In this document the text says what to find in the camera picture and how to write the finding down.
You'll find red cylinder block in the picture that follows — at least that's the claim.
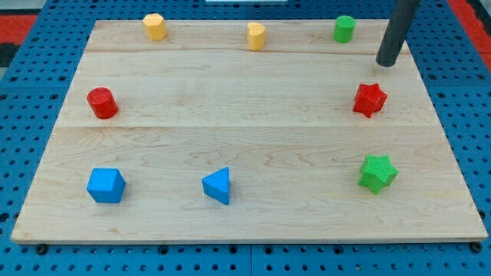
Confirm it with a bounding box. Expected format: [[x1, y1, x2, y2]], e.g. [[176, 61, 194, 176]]
[[87, 87, 119, 120]]

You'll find blue triangle block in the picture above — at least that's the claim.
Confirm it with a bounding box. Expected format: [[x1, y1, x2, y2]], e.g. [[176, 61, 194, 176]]
[[202, 167, 229, 205]]

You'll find yellow heart block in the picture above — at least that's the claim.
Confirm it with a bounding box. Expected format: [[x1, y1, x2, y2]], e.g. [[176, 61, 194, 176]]
[[246, 22, 266, 51]]

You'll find green star block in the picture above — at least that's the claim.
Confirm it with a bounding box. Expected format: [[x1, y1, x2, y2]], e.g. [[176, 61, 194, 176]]
[[358, 155, 399, 195]]

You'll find blue cube block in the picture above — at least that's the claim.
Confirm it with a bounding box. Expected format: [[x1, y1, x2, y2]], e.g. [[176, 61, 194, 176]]
[[86, 168, 126, 203]]

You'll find green cylinder block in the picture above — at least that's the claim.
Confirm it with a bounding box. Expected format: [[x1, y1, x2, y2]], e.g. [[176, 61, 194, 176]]
[[333, 15, 356, 43]]

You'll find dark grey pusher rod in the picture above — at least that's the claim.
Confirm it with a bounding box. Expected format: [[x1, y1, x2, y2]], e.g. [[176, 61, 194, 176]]
[[376, 0, 421, 67]]

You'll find light wooden board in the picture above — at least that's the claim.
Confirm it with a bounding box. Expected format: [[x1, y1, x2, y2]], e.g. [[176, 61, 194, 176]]
[[11, 20, 488, 245]]

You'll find yellow hexagon block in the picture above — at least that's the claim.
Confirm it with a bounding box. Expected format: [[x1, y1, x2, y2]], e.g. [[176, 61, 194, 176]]
[[142, 13, 167, 41]]

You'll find red star block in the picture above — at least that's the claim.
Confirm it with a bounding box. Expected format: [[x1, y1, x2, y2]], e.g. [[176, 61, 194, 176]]
[[352, 84, 387, 118]]

